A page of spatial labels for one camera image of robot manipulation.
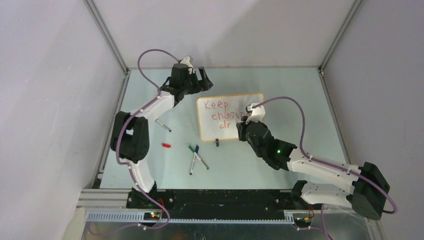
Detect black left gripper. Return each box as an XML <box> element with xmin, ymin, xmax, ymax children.
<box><xmin>180</xmin><ymin>67</ymin><xmax>212</xmax><ymax>95</ymax></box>

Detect whiteboard with orange frame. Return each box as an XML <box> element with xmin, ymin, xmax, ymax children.
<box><xmin>196</xmin><ymin>93</ymin><xmax>264</xmax><ymax>142</ymax></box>

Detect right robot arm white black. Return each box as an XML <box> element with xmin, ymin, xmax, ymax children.
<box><xmin>236</xmin><ymin>121</ymin><xmax>390</xmax><ymax>221</ymax></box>

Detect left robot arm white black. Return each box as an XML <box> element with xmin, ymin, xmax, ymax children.
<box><xmin>110</xmin><ymin>63</ymin><xmax>214</xmax><ymax>208</ymax></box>

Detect black marker pen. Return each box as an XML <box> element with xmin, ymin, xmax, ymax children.
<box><xmin>155</xmin><ymin>119</ymin><xmax>172</xmax><ymax>132</ymax></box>

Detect blue marker pen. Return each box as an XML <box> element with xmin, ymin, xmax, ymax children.
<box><xmin>188</xmin><ymin>145</ymin><xmax>199</xmax><ymax>176</ymax></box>

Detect green marker pen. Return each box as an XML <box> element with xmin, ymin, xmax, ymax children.
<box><xmin>195</xmin><ymin>153</ymin><xmax>210</xmax><ymax>170</ymax></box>

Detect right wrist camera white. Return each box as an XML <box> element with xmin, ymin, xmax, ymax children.
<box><xmin>244</xmin><ymin>102</ymin><xmax>266</xmax><ymax>124</ymax></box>

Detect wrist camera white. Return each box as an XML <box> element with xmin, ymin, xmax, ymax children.
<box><xmin>178</xmin><ymin>55</ymin><xmax>196</xmax><ymax>75</ymax></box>
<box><xmin>244</xmin><ymin>102</ymin><xmax>266</xmax><ymax>124</ymax></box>

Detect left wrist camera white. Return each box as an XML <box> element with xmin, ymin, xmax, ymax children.
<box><xmin>178</xmin><ymin>55</ymin><xmax>196</xmax><ymax>75</ymax></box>

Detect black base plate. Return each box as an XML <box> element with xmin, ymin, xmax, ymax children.
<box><xmin>126</xmin><ymin>188</ymin><xmax>321</xmax><ymax>220</ymax></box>

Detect left aluminium corner post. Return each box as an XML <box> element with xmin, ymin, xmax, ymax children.
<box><xmin>83</xmin><ymin>0</ymin><xmax>129</xmax><ymax>75</ymax></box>

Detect aluminium corner post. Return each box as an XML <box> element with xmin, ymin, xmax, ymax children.
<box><xmin>83</xmin><ymin>0</ymin><xmax>129</xmax><ymax>75</ymax></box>
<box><xmin>318</xmin><ymin>0</ymin><xmax>364</xmax><ymax>73</ymax></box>

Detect aluminium frame rail front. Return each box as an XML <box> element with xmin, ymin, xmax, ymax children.
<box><xmin>76</xmin><ymin>188</ymin><xmax>378</xmax><ymax>214</ymax></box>

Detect right aluminium corner post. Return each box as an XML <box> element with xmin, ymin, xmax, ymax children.
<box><xmin>318</xmin><ymin>0</ymin><xmax>364</xmax><ymax>73</ymax></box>

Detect grey cable duct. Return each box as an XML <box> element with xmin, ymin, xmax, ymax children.
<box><xmin>86</xmin><ymin>211</ymin><xmax>295</xmax><ymax>224</ymax></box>

